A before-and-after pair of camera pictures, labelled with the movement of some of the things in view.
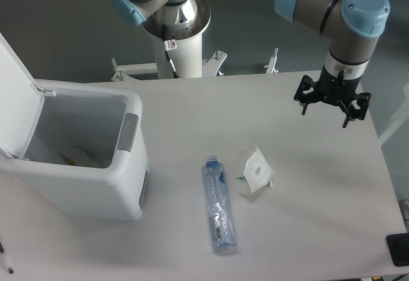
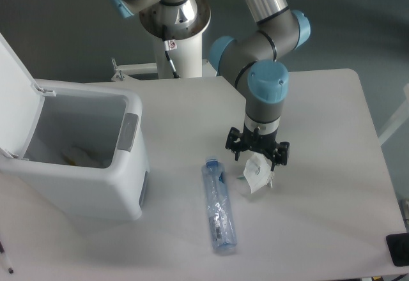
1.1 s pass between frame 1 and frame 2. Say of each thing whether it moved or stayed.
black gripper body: moved
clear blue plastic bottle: stayed
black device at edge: stayed
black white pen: stayed
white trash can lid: stayed
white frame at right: stayed
